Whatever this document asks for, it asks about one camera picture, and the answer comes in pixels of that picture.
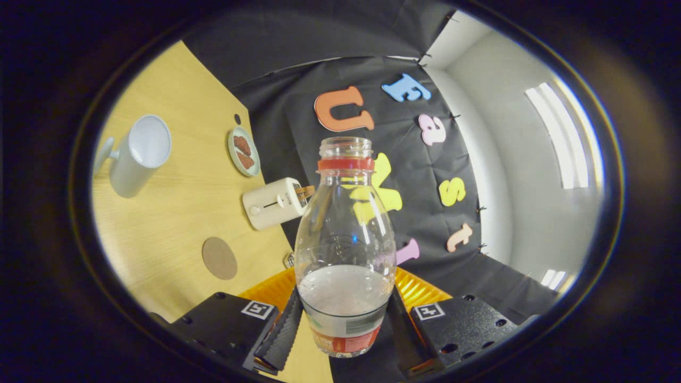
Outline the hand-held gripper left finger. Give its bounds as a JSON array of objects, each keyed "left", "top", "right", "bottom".
[{"left": 170, "top": 266, "right": 304, "bottom": 376}]

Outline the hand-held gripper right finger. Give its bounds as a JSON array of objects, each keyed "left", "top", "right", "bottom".
[{"left": 391, "top": 268, "right": 519, "bottom": 376}]

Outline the clear plastic juice bottle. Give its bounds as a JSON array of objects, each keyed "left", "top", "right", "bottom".
[{"left": 294, "top": 137, "right": 397, "bottom": 358}]

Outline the round brown coaster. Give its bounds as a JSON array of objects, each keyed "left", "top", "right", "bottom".
[{"left": 202, "top": 237, "right": 238, "bottom": 280}]

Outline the white cup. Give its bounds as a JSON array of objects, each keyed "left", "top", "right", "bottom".
[{"left": 93, "top": 114, "right": 172, "bottom": 198}]

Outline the small ceiling light panel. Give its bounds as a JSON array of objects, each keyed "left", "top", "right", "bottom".
[{"left": 540, "top": 269, "right": 567, "bottom": 290}]

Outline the white toaster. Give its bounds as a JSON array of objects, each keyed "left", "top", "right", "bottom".
[{"left": 242, "top": 177, "right": 309, "bottom": 231}]

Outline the wooden table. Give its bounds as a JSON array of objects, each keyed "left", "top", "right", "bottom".
[{"left": 92, "top": 40, "right": 336, "bottom": 383}]

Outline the light green plate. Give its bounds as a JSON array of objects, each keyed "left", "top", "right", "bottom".
[{"left": 228, "top": 126, "right": 261, "bottom": 177}]

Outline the large ceiling light panel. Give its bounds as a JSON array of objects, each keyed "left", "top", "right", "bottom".
[{"left": 525, "top": 82, "right": 589, "bottom": 190}]

